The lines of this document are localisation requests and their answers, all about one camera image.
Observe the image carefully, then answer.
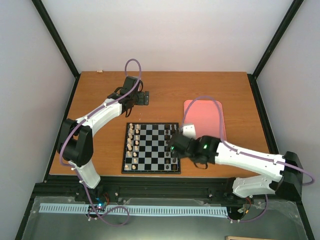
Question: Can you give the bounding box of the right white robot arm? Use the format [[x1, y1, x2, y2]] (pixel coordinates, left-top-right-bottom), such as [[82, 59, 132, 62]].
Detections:
[[168, 133, 303, 202]]

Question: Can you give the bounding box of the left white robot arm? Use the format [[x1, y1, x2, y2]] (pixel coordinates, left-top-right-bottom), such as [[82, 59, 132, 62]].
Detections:
[[56, 76, 149, 202]]

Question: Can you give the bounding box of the pink plastic tray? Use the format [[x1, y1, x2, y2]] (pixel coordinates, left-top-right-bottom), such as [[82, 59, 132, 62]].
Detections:
[[182, 100, 227, 140]]

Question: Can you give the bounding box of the black white chessboard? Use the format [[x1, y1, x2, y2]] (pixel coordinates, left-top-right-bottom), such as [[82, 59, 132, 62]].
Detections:
[[121, 122, 181, 174]]

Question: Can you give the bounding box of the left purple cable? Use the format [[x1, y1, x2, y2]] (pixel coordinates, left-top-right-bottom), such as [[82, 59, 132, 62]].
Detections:
[[59, 58, 142, 227]]

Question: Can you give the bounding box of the purple cable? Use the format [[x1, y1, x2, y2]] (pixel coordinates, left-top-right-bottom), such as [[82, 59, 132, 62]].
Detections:
[[181, 95, 316, 224], [59, 58, 142, 227]]

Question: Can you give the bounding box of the black aluminium frame rail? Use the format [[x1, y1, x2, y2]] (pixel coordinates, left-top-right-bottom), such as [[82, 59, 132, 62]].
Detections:
[[32, 176, 298, 201]]

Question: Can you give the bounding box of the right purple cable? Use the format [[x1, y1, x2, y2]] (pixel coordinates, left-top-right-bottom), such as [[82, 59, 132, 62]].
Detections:
[[181, 95, 316, 224]]

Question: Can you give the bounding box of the light blue cable duct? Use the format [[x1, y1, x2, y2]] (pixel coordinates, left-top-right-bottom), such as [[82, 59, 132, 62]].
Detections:
[[38, 203, 228, 218]]

